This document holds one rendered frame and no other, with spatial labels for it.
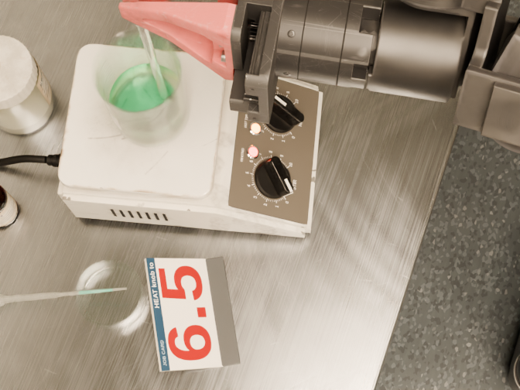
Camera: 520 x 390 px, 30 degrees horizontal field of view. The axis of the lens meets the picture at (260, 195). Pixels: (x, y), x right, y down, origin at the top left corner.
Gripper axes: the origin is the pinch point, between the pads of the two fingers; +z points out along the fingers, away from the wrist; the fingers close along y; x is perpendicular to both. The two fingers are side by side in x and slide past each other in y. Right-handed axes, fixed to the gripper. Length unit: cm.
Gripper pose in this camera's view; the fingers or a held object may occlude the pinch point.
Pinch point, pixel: (135, 6)
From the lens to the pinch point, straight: 60.3
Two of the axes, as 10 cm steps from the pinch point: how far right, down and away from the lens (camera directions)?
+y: -1.8, 9.4, -2.8
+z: -9.8, -1.6, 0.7
